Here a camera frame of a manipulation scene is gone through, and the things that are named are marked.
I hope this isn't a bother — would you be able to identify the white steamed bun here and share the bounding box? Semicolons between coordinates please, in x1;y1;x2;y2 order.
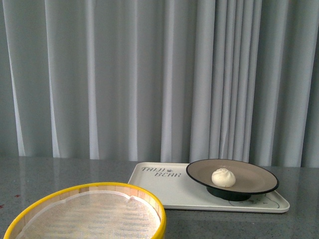
211;168;236;187

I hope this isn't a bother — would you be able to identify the beige plate with black rim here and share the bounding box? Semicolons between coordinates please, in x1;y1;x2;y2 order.
186;159;279;201

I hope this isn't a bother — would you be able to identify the cream bear print tray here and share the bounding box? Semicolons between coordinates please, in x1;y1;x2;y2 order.
128;162;290;214

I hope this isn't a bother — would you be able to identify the grey pleated curtain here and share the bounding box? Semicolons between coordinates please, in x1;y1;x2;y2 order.
0;0;319;167

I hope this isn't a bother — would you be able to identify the yellow rimmed bamboo steamer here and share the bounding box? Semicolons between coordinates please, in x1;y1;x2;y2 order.
4;182;166;239

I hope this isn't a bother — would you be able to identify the white steamer liner cloth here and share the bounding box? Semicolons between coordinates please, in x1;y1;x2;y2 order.
15;190;162;239

